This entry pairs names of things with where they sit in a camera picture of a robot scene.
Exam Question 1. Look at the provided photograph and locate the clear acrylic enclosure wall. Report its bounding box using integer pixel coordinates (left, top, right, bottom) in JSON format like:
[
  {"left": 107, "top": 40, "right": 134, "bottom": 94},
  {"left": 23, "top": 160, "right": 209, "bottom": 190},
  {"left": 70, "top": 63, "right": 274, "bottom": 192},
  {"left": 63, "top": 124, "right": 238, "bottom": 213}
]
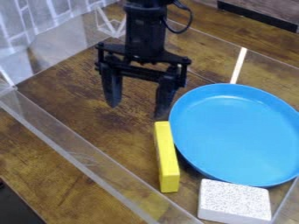
[{"left": 0, "top": 0, "right": 299, "bottom": 224}]

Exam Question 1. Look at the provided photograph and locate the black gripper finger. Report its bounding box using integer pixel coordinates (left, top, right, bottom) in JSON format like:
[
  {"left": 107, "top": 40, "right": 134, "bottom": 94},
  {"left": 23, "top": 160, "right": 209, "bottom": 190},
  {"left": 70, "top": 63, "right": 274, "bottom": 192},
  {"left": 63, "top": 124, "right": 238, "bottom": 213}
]
[
  {"left": 101, "top": 63, "right": 123, "bottom": 108},
  {"left": 154, "top": 75, "right": 179, "bottom": 118}
]

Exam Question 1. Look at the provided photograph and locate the dark wooden furniture edge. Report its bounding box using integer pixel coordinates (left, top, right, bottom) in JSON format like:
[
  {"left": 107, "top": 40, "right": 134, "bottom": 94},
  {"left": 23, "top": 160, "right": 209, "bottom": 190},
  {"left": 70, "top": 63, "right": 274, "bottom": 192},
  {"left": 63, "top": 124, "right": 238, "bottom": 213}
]
[{"left": 218, "top": 0, "right": 299, "bottom": 33}]

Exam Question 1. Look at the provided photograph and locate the yellow butter block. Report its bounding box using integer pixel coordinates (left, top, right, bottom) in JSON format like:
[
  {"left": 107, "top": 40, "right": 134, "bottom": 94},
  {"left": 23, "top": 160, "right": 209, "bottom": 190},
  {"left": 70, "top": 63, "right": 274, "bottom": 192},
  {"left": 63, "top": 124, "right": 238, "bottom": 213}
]
[{"left": 154, "top": 121, "right": 181, "bottom": 193}]

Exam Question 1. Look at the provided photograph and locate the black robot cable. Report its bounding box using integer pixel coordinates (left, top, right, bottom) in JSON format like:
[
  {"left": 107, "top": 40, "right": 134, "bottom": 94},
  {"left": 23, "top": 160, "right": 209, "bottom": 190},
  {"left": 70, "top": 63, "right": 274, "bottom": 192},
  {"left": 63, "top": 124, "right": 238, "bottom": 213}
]
[{"left": 163, "top": 0, "right": 194, "bottom": 35}]

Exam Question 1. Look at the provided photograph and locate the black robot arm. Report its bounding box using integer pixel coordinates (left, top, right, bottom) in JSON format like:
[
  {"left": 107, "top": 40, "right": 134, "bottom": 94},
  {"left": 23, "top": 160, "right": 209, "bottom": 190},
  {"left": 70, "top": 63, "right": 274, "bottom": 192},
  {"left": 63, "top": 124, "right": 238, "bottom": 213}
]
[{"left": 95, "top": 0, "right": 193, "bottom": 117}]

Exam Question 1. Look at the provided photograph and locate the white speckled sponge block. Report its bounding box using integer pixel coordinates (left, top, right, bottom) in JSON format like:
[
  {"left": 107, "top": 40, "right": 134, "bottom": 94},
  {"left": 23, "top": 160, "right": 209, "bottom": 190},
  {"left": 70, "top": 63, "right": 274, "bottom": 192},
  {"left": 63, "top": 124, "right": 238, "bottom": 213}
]
[{"left": 198, "top": 179, "right": 273, "bottom": 224}]

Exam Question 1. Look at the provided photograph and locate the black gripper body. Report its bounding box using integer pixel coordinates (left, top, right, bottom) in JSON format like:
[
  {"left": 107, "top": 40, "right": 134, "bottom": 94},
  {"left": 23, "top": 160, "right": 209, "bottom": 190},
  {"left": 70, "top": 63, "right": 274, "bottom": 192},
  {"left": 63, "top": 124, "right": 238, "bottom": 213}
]
[{"left": 95, "top": 3, "right": 193, "bottom": 88}]

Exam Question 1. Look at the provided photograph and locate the blue round tray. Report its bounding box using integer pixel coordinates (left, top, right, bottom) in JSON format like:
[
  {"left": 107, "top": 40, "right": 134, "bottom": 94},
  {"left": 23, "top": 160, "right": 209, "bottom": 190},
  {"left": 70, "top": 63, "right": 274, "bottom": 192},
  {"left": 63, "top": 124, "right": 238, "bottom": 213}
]
[{"left": 170, "top": 83, "right": 299, "bottom": 187}]

